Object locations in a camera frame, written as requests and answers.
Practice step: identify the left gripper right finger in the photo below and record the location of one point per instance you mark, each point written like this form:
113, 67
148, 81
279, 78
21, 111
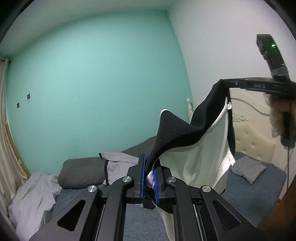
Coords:
162, 190

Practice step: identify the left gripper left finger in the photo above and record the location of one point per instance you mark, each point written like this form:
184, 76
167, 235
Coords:
136, 192

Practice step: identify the white garment with black trim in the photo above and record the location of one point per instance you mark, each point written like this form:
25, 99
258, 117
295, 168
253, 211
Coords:
199, 152

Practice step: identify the person's right hand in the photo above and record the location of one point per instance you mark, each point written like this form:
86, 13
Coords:
277, 108

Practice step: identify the lilac and black jacket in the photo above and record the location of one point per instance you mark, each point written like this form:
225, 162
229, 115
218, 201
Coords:
117, 165

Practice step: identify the blue bed mattress sheet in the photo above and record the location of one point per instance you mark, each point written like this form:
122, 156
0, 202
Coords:
254, 201

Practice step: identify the long dark grey pillow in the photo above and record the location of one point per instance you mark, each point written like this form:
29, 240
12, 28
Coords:
80, 173

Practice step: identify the cream tufted headboard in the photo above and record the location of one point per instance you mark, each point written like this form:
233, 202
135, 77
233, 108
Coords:
252, 132

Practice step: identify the folded grey garment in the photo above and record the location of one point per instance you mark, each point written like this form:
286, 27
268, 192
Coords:
248, 168

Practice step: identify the crumpled light grey blanket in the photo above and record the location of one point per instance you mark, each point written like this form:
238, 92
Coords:
32, 206

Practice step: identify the beige curtain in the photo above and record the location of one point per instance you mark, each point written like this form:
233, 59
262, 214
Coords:
13, 174

